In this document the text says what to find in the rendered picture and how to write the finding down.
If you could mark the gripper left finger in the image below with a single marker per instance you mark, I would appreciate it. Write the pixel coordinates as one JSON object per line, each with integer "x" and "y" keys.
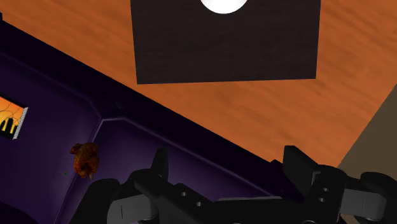
{"x": 149, "y": 192}

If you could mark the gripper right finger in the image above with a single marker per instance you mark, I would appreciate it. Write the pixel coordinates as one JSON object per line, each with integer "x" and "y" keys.
{"x": 325, "y": 186}

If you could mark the brown lumpy toy figure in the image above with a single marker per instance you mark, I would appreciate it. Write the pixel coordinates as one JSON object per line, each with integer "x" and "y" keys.
{"x": 86, "y": 159}

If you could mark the orange skyline book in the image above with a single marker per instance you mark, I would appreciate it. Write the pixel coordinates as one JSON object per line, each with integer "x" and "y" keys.
{"x": 11, "y": 118}

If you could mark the dark robot stand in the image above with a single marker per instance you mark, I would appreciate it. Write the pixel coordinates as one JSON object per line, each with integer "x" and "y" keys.
{"x": 226, "y": 46}

